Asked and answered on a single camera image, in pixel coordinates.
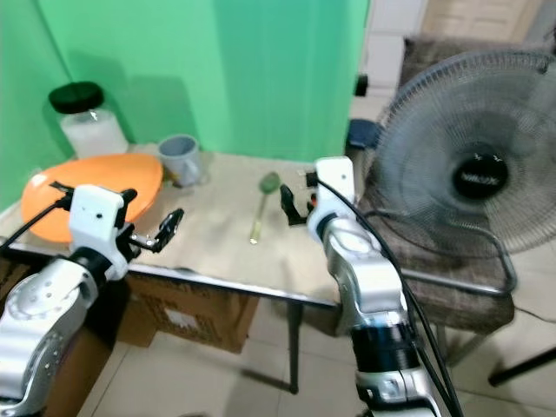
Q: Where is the beige table with metal legs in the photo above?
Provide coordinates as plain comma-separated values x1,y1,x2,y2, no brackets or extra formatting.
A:
0,143,346,397

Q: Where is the grey mug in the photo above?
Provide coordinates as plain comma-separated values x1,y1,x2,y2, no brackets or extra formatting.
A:
157,134,207,188

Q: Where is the orange plastic plate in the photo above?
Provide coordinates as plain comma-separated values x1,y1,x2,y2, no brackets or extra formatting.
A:
21,155,165,245

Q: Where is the plain brown cardboard box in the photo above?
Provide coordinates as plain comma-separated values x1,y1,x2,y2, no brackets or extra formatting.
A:
117,275,259,354

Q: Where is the dark blue object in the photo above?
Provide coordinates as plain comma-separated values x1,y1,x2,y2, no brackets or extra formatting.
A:
346,118,386,151

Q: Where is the glass jar with black lid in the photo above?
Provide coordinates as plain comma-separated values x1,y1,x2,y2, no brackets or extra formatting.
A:
49,81,130,160

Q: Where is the green backdrop cloth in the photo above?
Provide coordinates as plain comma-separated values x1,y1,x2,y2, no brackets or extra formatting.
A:
0,0,374,211

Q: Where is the grey electric fan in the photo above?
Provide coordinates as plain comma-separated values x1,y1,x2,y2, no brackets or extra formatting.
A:
365,49,556,263

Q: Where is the beige panelled door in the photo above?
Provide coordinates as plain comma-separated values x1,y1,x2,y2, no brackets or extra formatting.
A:
420,0,545,42

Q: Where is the black floor stand leg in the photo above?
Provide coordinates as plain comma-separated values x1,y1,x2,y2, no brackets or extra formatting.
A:
488,345,556,388

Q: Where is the green spoon with gold handle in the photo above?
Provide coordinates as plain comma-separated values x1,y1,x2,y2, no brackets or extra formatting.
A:
248,170,282,246

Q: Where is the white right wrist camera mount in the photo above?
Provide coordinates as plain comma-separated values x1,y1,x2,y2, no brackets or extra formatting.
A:
308,156,356,223

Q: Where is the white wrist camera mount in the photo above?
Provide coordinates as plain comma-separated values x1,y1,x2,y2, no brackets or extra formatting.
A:
308,156,356,223
69,184,128,255

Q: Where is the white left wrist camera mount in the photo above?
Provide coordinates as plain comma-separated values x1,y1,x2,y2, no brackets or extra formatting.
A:
69,184,128,255

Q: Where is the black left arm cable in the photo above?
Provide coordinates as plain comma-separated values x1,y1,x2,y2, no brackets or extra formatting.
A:
0,180,77,255

